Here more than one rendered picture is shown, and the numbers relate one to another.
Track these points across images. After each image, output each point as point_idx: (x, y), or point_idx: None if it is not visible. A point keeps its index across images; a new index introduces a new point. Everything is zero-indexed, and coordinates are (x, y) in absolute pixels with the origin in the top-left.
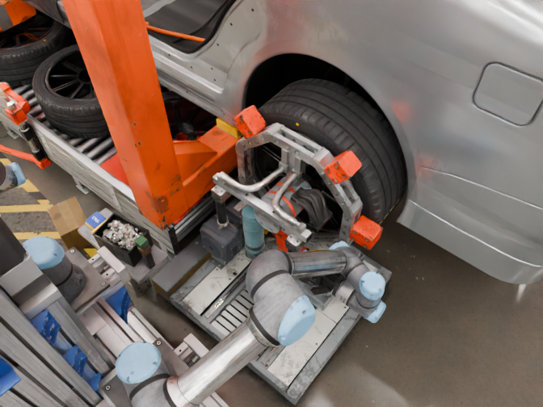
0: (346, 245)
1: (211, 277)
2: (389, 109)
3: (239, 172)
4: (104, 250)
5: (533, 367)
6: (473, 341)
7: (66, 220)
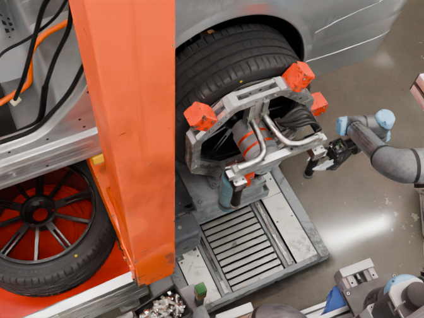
0: (344, 117)
1: (187, 271)
2: (289, 13)
3: (193, 164)
4: (222, 315)
5: (361, 93)
6: (329, 115)
7: None
